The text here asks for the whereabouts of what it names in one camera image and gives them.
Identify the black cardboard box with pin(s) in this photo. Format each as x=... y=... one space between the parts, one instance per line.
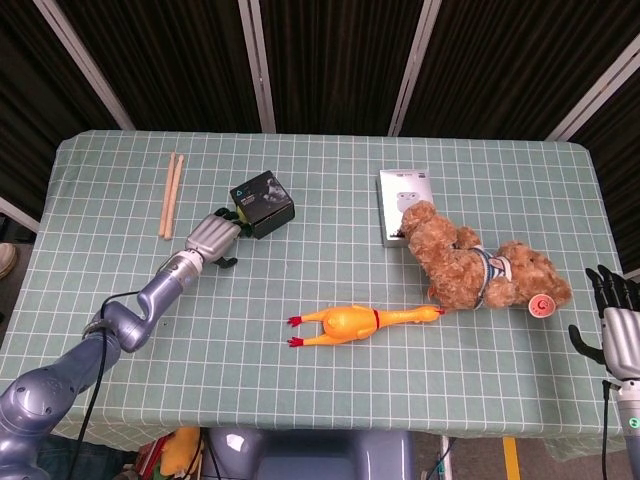
x=262 y=205

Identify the white shoe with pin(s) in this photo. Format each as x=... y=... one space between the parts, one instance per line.
x=7 y=260

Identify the yellow plush toy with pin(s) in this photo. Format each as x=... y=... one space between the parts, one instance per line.
x=180 y=450

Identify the grey-blue robot torso base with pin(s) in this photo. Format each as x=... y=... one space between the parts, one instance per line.
x=310 y=455

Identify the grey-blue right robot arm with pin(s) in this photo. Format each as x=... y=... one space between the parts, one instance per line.
x=630 y=415

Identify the white table leg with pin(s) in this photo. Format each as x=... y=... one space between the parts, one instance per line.
x=446 y=460

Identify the orange rubber chicken toy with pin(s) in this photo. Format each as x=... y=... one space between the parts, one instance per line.
x=345 y=325

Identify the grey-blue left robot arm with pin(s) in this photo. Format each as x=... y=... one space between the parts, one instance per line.
x=160 y=295

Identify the green checked tablecloth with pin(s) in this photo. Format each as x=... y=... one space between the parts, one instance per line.
x=300 y=390

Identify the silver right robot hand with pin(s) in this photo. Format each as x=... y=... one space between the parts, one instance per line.
x=622 y=335

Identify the white earbuds box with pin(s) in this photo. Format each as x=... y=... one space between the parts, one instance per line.
x=395 y=200

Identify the brown teddy bear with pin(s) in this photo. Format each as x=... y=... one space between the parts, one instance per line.
x=450 y=260

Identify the white partition frame post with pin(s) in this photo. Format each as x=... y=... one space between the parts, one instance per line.
x=412 y=67
x=17 y=212
x=595 y=90
x=257 y=65
x=85 y=65

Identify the wooden drumstick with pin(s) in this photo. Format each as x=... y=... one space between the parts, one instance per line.
x=174 y=200
x=167 y=197

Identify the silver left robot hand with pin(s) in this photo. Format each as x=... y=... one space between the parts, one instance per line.
x=212 y=237

